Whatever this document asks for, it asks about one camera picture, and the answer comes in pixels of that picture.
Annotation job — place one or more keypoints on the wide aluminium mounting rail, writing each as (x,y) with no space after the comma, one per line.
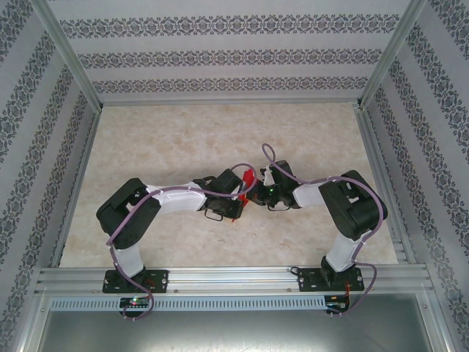
(227,278)

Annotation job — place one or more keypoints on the red paper sheet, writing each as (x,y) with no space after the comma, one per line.
(249,179)

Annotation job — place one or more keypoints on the grey metal shelf panel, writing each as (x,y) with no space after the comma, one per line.
(234,333)

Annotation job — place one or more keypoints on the aluminium frame post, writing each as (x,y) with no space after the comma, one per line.
(392,51)
(69,55)

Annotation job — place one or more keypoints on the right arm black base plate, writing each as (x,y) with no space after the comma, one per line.
(306,280)

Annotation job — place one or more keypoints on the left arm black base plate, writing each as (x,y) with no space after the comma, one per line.
(161,280)

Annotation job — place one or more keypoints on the aluminium side floor rail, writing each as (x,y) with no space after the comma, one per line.
(78,183)
(384,183)

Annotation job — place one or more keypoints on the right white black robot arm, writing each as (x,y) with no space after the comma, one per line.
(355,209)

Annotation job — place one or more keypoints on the aluminium back floor rail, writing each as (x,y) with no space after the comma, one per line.
(227,102)

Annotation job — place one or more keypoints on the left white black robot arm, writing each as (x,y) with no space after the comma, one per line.
(124,216)

